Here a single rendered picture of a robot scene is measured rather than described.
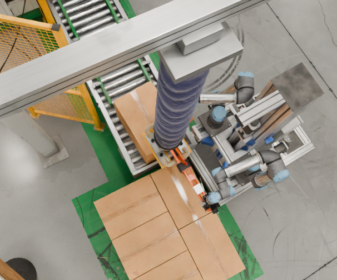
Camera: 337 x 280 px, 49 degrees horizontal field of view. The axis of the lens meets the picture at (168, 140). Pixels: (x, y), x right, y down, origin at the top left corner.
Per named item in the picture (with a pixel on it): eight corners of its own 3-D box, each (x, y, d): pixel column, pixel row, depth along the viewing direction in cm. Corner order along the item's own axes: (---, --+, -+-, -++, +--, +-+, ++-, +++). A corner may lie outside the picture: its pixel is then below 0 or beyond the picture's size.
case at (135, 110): (116, 114, 377) (113, 100, 338) (150, 96, 384) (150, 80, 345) (147, 165, 366) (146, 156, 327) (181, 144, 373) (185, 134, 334)
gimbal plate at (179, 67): (139, 22, 149) (139, 15, 144) (204, -5, 154) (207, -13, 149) (174, 85, 143) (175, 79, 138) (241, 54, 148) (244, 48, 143)
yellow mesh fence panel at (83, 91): (29, 116, 428) (-79, 8, 225) (31, 109, 431) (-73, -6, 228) (103, 131, 428) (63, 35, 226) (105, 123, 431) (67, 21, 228)
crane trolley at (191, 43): (163, 24, 145) (164, 10, 136) (199, 9, 148) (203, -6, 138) (183, 58, 142) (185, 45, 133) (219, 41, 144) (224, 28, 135)
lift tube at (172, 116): (147, 119, 267) (149, 22, 147) (177, 105, 271) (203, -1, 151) (163, 148, 262) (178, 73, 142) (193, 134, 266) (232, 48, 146)
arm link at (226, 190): (230, 179, 261) (216, 184, 259) (237, 194, 258) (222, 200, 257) (227, 180, 268) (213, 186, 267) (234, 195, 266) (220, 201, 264)
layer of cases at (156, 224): (98, 205, 393) (93, 201, 354) (182, 163, 409) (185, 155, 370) (149, 314, 369) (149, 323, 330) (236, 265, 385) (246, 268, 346)
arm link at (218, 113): (209, 124, 318) (212, 119, 305) (209, 109, 321) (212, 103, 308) (223, 124, 318) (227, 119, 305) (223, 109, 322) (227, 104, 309)
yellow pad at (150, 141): (141, 134, 314) (141, 133, 309) (152, 129, 315) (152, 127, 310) (162, 169, 307) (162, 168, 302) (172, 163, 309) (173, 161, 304)
